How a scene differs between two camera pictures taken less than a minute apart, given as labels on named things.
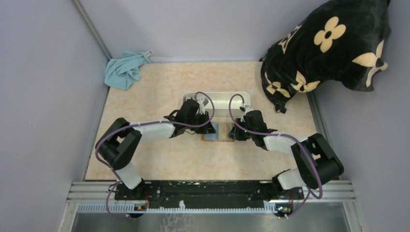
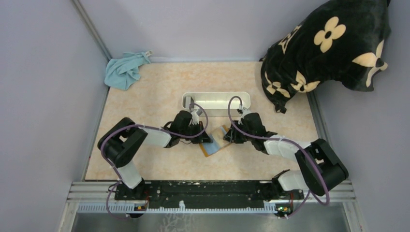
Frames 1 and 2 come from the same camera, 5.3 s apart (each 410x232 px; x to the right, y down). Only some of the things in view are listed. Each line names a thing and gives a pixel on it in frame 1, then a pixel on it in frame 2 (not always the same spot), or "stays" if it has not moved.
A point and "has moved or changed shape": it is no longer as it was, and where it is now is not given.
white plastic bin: [225, 104] stays
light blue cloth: [122, 72] stays
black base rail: [211, 195] stays
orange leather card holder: [223, 129] has moved or changed shape
